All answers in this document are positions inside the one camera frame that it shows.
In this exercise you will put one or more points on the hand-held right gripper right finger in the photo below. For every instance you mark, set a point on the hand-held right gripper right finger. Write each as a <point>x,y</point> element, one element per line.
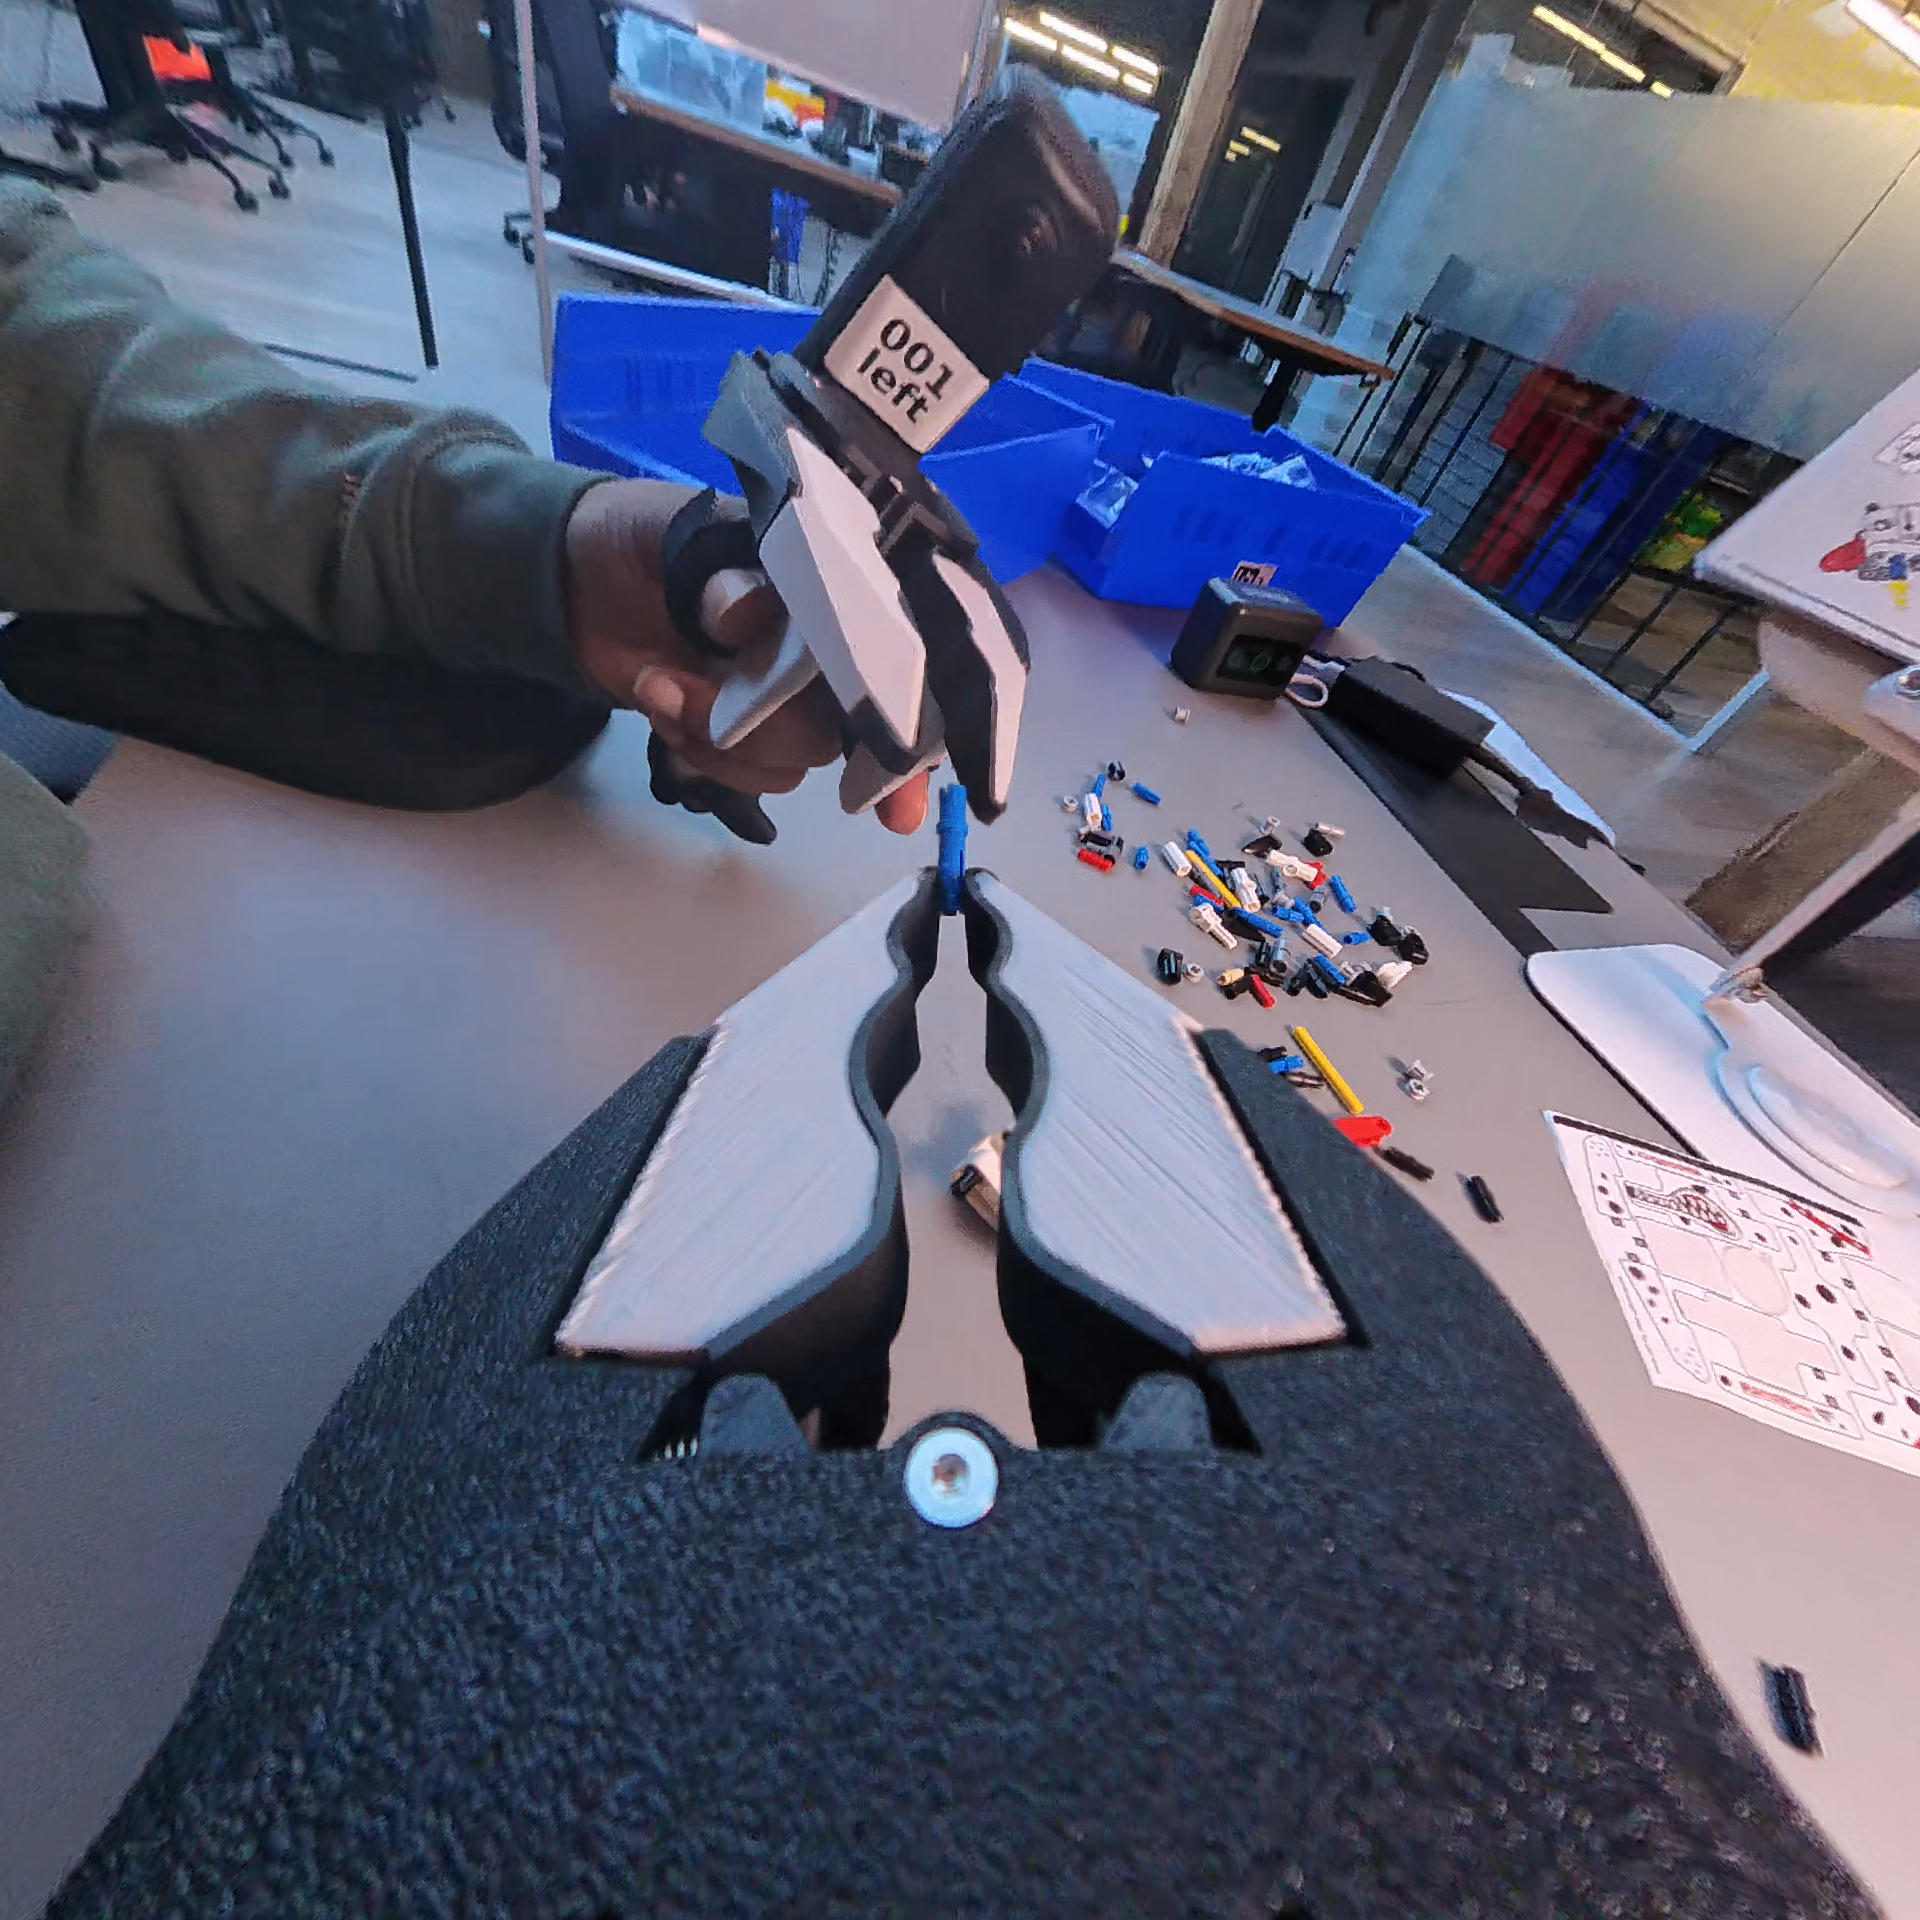
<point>1154,1186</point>

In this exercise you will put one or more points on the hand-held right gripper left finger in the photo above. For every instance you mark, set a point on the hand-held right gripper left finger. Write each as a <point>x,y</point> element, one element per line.
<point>749,1186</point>

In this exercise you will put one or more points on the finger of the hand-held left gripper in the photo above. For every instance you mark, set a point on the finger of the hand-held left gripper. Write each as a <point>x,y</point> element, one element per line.
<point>845,616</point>
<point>977,675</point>

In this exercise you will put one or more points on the blue pin piece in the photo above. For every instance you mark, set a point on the blue pin piece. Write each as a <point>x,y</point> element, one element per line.
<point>952,846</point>

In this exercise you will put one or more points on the white toy brick piece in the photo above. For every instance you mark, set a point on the white toy brick piece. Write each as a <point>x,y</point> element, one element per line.
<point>979,1171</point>

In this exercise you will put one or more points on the pile of small toy bricks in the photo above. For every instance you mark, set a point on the pile of small toy bricks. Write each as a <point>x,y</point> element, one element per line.
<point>1275,901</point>

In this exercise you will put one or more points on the instruction booklet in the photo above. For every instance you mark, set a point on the instruction booklet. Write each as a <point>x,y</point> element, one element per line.
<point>1860,511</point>

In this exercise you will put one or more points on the grey desk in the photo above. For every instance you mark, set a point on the grey desk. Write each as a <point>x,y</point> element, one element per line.
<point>300,1053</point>

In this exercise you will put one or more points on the person's left hand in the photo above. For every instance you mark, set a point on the person's left hand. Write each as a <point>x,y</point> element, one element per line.
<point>630,602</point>

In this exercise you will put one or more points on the black device with green screen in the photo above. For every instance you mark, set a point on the black device with green screen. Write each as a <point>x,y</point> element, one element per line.
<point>1246,637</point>

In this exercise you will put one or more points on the small black connector piece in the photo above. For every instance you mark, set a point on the small black connector piece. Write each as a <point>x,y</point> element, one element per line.
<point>1484,1195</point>

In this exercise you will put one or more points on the white document stand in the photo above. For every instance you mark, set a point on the white document stand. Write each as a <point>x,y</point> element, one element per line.
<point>1709,1037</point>

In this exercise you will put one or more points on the printed instruction sheet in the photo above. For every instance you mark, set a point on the printed instruction sheet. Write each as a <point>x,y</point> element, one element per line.
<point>1755,1291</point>

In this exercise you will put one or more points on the stack of coloured crates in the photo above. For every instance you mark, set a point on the stack of coloured crates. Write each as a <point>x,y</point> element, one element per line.
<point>1592,480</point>

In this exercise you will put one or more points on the small black beam piece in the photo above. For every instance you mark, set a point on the small black beam piece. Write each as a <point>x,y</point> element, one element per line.
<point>1792,1707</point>

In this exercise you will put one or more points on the black office chair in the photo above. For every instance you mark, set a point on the black office chair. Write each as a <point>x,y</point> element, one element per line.
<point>165,93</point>

